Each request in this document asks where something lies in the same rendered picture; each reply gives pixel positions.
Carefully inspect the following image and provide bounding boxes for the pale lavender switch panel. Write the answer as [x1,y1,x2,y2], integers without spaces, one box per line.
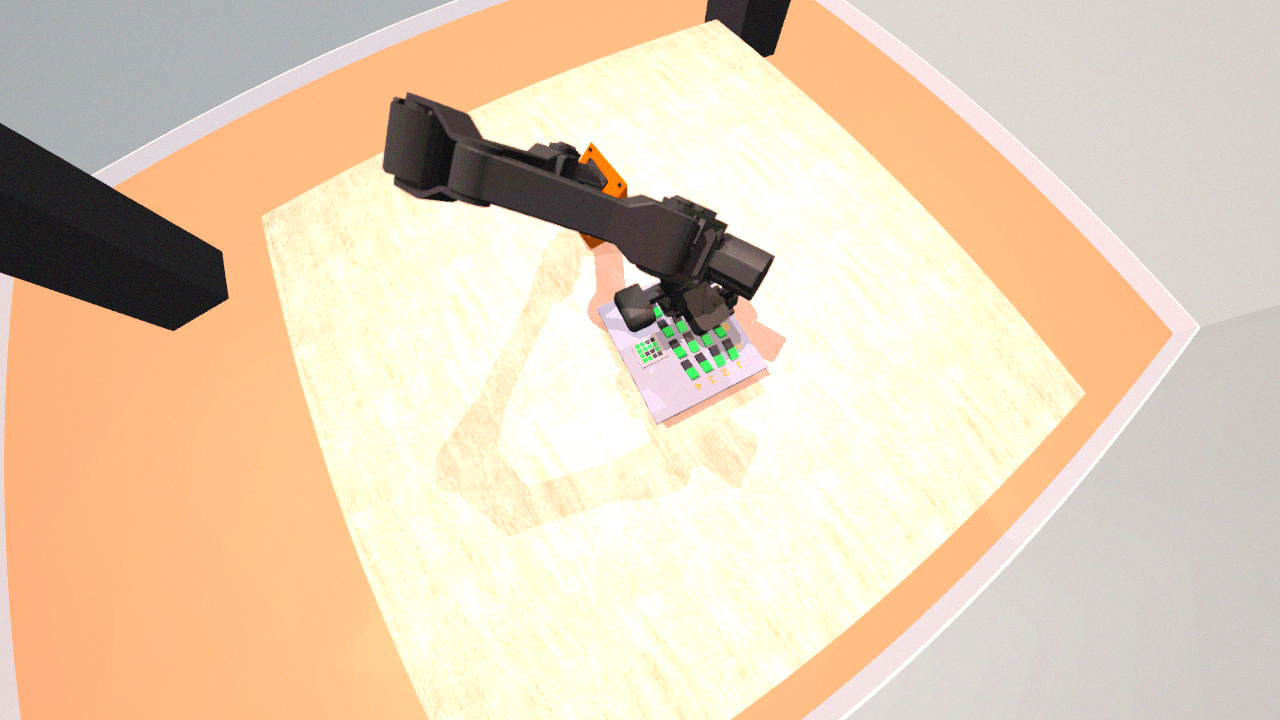
[596,300,767,425]

